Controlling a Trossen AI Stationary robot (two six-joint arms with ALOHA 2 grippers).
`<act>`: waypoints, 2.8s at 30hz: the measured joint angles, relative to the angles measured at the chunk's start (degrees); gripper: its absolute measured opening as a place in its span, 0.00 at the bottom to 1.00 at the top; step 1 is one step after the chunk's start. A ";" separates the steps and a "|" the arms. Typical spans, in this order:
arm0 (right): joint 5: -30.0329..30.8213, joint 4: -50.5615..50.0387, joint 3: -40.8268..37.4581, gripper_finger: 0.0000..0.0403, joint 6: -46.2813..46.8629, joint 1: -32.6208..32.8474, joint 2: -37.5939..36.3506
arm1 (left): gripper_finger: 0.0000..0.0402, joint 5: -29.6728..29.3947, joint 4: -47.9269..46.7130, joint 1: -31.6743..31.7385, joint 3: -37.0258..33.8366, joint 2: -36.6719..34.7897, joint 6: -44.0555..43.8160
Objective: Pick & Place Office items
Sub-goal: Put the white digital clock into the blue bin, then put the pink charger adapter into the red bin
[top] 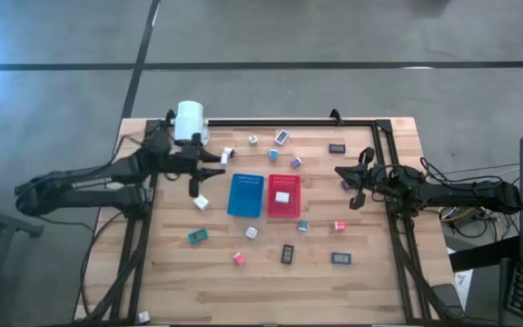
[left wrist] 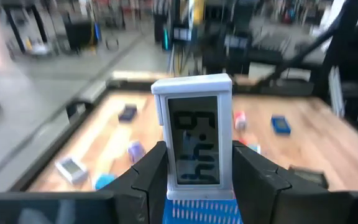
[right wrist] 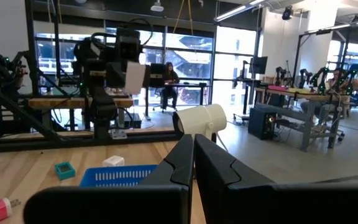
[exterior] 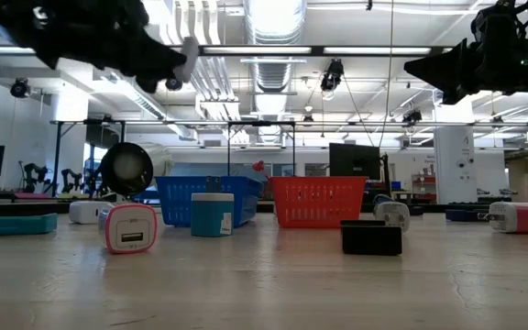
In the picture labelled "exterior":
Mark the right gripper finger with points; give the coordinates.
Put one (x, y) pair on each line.
(447, 69)

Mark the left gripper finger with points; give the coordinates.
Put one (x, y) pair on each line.
(154, 64)

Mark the blue plastic basket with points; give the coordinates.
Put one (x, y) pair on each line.
(177, 201)

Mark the red plastic basket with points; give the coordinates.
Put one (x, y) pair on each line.
(319, 201)

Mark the black background robot arm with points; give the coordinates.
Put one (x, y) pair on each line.
(69, 176)
(32, 172)

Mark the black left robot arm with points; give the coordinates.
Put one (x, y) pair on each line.
(7, 18)

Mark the white square pillar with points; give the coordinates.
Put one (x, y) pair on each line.
(454, 160)

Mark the white cylindrical lamp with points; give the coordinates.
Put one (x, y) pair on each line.
(126, 169)

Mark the red shelving unit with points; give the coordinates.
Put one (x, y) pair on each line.
(424, 196)

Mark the black computer monitor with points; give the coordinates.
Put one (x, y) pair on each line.
(355, 160)

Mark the overhead LED light bar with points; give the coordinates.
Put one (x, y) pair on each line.
(317, 50)

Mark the teal charger with prongs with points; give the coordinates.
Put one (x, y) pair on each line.
(211, 215)

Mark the white cube charger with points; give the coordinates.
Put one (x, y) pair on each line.
(85, 212)

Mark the pink rimmed white charger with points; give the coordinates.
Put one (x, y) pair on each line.
(128, 229)

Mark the black digital clock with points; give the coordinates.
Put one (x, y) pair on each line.
(371, 240)

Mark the black overhead camera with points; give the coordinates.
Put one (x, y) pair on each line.
(333, 73)

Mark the black metal frame stand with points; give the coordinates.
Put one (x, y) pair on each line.
(261, 123)
(57, 160)

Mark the black aluminium table frame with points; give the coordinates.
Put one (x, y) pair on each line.
(16, 207)

